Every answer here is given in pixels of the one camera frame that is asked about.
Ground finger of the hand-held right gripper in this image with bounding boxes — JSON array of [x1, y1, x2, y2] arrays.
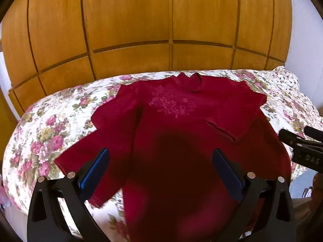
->
[[279, 128, 308, 148], [304, 126, 323, 142]]

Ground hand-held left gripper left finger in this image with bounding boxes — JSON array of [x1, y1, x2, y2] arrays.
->
[[26, 147, 110, 242]]

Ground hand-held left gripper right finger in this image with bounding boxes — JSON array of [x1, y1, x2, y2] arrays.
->
[[212, 148, 296, 242]]

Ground dark red embroidered sweater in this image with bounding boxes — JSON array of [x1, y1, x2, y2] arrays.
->
[[54, 72, 293, 242]]

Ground person's beige trousers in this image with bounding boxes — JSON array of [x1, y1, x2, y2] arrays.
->
[[291, 198, 323, 242]]

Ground floral quilted blanket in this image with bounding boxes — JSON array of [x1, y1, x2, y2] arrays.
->
[[2, 66, 322, 242]]

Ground wooden panelled wardrobe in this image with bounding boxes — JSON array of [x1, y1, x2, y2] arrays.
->
[[1, 0, 293, 118]]

